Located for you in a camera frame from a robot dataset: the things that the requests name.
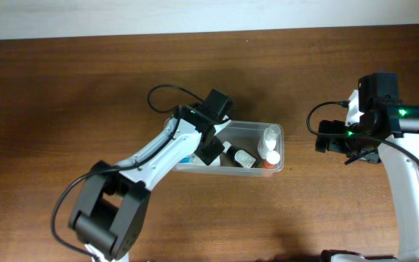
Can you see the orange white tube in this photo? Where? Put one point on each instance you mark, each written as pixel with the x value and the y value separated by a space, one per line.
pixel 271 160

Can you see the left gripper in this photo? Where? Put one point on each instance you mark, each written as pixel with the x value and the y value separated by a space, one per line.
pixel 209 151

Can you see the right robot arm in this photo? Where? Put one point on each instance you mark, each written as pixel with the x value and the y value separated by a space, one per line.
pixel 381 129

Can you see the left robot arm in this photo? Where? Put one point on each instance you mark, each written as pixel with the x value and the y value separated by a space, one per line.
pixel 109 213

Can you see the white Panadol box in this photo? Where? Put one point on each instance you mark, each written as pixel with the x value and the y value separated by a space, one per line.
pixel 195 160

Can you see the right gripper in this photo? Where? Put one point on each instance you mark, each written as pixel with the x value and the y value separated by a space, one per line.
pixel 326 135

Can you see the dark brown syrup bottle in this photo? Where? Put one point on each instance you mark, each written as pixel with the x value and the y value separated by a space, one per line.
pixel 239 156

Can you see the white spray bottle clear cap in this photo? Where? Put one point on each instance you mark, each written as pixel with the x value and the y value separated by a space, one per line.
pixel 268 140

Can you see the clear plastic container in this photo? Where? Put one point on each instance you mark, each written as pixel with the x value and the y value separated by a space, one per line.
pixel 243 135

